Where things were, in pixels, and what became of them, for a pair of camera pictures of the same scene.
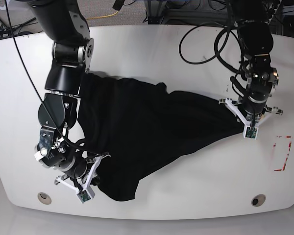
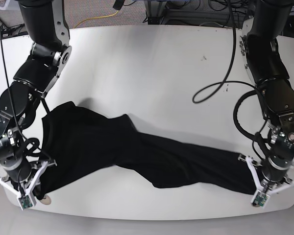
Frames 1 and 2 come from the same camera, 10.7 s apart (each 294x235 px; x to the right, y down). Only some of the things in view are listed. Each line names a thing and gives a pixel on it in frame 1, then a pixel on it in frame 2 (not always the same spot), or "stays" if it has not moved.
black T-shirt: x=130 y=124 → x=74 y=137
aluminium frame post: x=155 y=10 stays
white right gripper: x=87 y=187 → x=30 y=191
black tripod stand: x=5 y=31 stays
